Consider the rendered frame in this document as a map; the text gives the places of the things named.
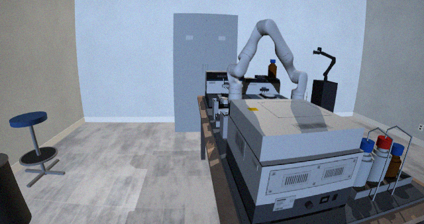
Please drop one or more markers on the blue bottle cap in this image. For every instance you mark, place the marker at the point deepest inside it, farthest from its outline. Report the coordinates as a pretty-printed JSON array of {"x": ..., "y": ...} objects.
[
  {"x": 367, "y": 145},
  {"x": 397, "y": 148}
]

